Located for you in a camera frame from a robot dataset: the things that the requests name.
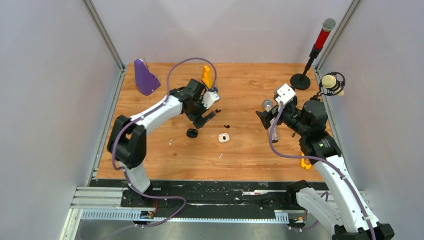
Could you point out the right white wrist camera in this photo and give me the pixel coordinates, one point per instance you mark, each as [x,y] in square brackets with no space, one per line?
[284,94]

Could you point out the glitter silver microphone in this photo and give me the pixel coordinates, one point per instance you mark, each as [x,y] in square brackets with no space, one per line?
[268,105]

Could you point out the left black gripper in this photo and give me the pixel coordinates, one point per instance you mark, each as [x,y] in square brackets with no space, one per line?
[203,110]

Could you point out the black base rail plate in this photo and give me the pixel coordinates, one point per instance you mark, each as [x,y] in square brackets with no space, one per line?
[209,199]

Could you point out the black earbud charging case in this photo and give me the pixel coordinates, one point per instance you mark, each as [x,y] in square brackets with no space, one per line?
[192,133]

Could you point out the white earbud charging case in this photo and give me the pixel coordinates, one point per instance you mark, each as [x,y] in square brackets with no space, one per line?
[223,138]

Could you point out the purple plastic wedge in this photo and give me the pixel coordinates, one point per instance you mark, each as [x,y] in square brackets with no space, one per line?
[145,81]

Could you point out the beige microphone shock mount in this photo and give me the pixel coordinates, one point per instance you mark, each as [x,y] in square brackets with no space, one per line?
[332,84]

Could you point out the red microphone on stand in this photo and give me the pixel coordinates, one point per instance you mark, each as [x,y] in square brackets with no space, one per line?
[301,81]

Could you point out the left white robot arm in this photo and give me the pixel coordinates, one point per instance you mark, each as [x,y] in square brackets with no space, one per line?
[128,139]

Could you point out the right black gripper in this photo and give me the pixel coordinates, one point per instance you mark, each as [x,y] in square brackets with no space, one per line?
[265,116]

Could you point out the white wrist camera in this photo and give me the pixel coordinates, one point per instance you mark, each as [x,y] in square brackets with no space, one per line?
[284,94]
[209,98]

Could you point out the yellow blue toy car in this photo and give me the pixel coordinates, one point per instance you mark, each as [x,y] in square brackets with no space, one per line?
[207,80]

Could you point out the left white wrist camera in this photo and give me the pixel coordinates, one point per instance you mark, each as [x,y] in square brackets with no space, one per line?
[209,98]

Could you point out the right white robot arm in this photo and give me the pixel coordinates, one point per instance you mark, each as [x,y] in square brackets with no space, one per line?
[352,219]

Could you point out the yellow plastic handle tool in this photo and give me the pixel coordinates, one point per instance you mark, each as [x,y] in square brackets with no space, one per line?
[304,164]

